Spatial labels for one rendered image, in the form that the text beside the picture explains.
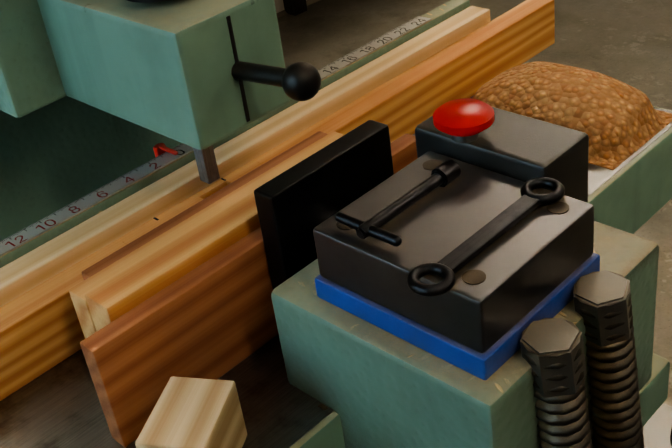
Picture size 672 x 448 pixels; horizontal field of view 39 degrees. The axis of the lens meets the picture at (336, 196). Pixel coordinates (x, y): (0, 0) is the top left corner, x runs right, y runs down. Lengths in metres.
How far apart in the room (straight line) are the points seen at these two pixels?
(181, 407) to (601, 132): 0.35
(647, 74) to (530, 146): 2.43
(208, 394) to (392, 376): 0.09
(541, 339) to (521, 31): 0.43
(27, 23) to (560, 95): 0.36
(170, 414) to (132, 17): 0.21
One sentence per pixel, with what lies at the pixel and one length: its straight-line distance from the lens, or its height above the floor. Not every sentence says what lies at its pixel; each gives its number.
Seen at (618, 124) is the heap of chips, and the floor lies 0.92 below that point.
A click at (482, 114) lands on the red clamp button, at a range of 0.47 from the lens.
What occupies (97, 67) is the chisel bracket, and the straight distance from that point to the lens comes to 0.58.
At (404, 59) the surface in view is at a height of 0.95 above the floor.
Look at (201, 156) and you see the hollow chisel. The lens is 0.59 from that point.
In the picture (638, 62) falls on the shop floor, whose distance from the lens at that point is 2.97.
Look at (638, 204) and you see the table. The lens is 0.70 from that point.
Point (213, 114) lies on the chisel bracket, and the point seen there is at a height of 1.02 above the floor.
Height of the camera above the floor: 1.24
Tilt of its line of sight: 31 degrees down
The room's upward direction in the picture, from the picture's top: 8 degrees counter-clockwise
